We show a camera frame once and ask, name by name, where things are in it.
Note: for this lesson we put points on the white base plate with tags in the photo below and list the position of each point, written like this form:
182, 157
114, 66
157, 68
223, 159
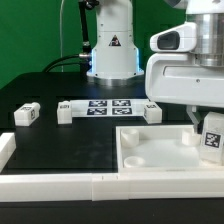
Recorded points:
108, 107

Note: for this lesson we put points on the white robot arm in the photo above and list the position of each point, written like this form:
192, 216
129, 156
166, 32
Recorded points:
115, 59

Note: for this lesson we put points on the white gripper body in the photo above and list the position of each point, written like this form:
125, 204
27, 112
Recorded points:
173, 74

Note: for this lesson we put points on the white square tabletop tray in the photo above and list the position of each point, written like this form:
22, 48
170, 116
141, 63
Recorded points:
160, 148

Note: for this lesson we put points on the white U-shaped obstacle fence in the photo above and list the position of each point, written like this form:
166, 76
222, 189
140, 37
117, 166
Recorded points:
96, 187

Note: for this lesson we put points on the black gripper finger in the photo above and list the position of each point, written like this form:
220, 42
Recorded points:
194, 116

